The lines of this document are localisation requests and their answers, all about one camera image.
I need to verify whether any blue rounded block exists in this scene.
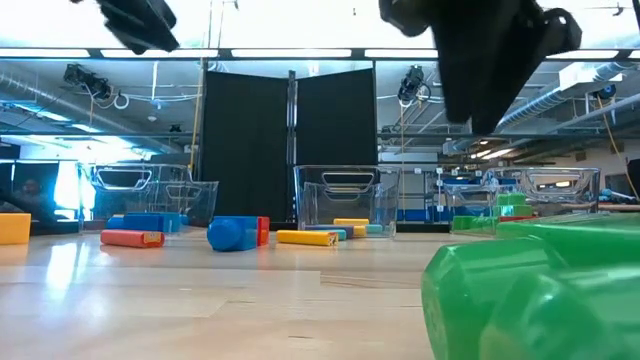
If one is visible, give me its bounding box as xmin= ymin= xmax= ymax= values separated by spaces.
xmin=107 ymin=212 xmax=182 ymax=234
xmin=206 ymin=215 xmax=260 ymax=253

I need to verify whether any red chunky block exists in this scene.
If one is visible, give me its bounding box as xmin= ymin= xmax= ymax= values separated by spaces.
xmin=256 ymin=215 xmax=271 ymax=247

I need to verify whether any salmon flat block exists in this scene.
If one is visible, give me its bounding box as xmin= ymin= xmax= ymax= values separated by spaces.
xmin=99 ymin=228 xmax=166 ymax=250

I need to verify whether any black partition panel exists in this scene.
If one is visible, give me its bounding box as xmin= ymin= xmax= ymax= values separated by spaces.
xmin=202 ymin=70 xmax=290 ymax=224
xmin=294 ymin=68 xmax=379 ymax=224

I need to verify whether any silver ventilation duct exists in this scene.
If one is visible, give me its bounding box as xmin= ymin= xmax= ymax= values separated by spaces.
xmin=0 ymin=69 xmax=176 ymax=154
xmin=442 ymin=62 xmax=626 ymax=156

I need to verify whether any person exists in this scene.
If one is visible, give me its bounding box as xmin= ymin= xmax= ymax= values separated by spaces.
xmin=14 ymin=177 xmax=56 ymax=216

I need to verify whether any black ceiling-mounted device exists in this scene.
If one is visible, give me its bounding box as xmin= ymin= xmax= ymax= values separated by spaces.
xmin=63 ymin=63 xmax=114 ymax=101
xmin=397 ymin=64 xmax=426 ymax=104

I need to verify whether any clear plastic bin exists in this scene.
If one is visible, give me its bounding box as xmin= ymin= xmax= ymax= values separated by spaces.
xmin=442 ymin=167 xmax=601 ymax=236
xmin=89 ymin=163 xmax=220 ymax=229
xmin=293 ymin=164 xmax=402 ymax=239

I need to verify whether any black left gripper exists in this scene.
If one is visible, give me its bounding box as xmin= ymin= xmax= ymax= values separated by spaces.
xmin=97 ymin=0 xmax=180 ymax=55

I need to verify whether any yellow chunky block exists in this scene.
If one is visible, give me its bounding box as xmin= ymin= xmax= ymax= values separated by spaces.
xmin=0 ymin=213 xmax=32 ymax=246

